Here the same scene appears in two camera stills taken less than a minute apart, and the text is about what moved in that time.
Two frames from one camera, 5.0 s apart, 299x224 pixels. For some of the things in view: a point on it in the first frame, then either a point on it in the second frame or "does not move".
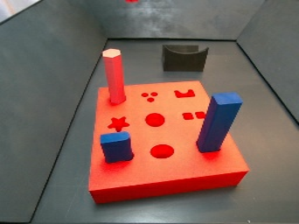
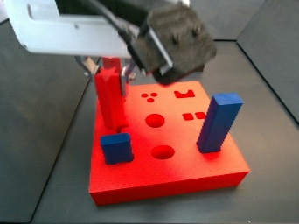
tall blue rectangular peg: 225,106 does not move
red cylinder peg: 131,1 → 108,89
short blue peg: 116,146 does not move
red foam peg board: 162,116 does not move
